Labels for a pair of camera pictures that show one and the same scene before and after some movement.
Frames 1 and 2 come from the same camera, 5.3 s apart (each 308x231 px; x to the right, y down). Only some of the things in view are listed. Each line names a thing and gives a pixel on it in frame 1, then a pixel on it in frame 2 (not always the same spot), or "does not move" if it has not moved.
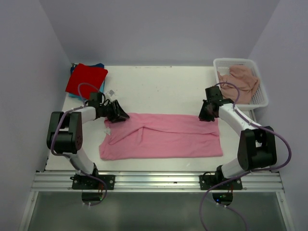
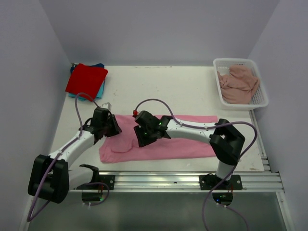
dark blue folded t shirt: (72, 69) does not move
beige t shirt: (245, 82) does not move
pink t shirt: (154, 135) does not move
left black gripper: (118, 114) -> (116, 128)
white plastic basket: (259, 97) does not move
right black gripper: (202, 116) -> (142, 141)
